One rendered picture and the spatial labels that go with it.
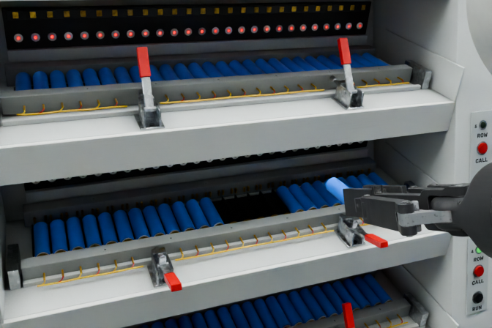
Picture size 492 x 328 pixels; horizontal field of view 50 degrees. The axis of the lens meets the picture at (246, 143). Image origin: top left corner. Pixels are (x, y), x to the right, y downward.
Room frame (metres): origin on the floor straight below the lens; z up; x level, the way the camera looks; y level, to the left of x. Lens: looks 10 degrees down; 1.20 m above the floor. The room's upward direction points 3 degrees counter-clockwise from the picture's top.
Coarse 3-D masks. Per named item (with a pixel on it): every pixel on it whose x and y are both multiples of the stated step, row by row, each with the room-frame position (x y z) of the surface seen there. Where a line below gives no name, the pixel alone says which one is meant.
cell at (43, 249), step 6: (42, 222) 0.67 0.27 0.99; (36, 228) 0.66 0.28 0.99; (42, 228) 0.66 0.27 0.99; (36, 234) 0.65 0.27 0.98; (42, 234) 0.64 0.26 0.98; (48, 234) 0.65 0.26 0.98; (36, 240) 0.63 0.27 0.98; (42, 240) 0.63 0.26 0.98; (48, 240) 0.64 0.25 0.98; (36, 246) 0.62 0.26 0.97; (42, 246) 0.62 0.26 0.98; (48, 246) 0.63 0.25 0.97; (36, 252) 0.61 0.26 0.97; (42, 252) 0.61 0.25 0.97; (48, 252) 0.62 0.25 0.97
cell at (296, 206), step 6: (282, 186) 0.79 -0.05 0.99; (276, 192) 0.79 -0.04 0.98; (282, 192) 0.78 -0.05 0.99; (288, 192) 0.78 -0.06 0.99; (282, 198) 0.77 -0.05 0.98; (288, 198) 0.76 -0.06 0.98; (294, 198) 0.76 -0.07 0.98; (288, 204) 0.75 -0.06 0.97; (294, 204) 0.74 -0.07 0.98; (294, 210) 0.74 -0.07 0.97
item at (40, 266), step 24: (288, 216) 0.71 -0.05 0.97; (312, 216) 0.71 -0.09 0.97; (336, 216) 0.72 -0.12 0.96; (144, 240) 0.64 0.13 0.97; (168, 240) 0.64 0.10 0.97; (192, 240) 0.65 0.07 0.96; (216, 240) 0.66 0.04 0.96; (240, 240) 0.68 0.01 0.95; (24, 264) 0.58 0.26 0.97; (48, 264) 0.59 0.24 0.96; (72, 264) 0.60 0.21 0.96; (96, 264) 0.61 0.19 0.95
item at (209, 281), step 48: (384, 144) 0.89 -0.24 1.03; (0, 192) 0.68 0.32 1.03; (48, 192) 0.71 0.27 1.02; (96, 192) 0.73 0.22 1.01; (0, 240) 0.60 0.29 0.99; (288, 240) 0.69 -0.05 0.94; (336, 240) 0.70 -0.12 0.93; (432, 240) 0.73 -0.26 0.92; (0, 288) 0.54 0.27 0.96; (48, 288) 0.58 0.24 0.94; (96, 288) 0.58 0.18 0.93; (144, 288) 0.59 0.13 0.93; (192, 288) 0.60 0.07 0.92; (240, 288) 0.63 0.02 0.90; (288, 288) 0.66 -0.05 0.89
